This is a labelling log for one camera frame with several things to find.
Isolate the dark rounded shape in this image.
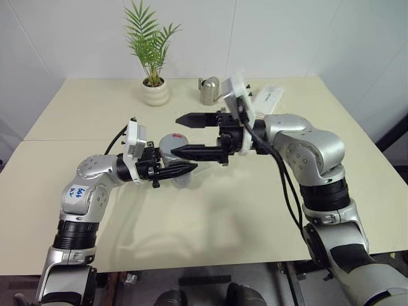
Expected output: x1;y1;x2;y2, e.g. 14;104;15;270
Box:
226;281;267;306
154;288;189;306

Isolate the white flat box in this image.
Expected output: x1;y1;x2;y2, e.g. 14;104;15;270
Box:
251;84;286;117

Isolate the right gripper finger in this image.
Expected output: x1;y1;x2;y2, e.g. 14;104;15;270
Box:
175;112;221;130
170;143;229;166

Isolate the clear plastic jar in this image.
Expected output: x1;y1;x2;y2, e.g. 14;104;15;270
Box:
159;152;193;190

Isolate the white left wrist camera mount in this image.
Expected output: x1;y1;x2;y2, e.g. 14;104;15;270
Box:
122;118;149;186

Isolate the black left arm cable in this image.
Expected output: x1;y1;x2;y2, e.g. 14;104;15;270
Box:
106;125;129;154

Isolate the green palm plant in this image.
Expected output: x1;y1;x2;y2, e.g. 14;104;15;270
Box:
122;0;184;87

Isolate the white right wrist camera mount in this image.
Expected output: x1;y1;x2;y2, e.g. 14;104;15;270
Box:
221;72;259;157

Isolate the silver jar lid red mark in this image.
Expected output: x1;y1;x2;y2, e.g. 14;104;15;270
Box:
158;132;189;157

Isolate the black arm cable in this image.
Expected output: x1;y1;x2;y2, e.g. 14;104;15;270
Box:
244;122;307;233
106;125;129;154

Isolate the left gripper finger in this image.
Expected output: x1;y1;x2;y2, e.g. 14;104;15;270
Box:
155;163;199;180

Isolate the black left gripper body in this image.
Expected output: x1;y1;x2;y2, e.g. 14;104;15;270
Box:
136;141;163;189

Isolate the white ribbed plant pot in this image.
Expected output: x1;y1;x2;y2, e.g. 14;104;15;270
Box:
141;77;170;107

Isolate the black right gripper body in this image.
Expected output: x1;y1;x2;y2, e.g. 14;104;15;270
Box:
216;109;249;156

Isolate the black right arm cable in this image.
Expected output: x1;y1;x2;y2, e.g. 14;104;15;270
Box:
244;122;307;233

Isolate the silver metal watering can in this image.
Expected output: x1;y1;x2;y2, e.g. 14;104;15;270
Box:
197;76;224;106

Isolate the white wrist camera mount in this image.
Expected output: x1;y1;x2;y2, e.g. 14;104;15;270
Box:
122;118;149;186
221;72;259;157

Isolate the black stand frame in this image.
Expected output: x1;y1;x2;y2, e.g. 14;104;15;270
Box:
372;108;408;186

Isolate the black metal table frame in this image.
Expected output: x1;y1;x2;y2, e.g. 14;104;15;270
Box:
276;260;309;306

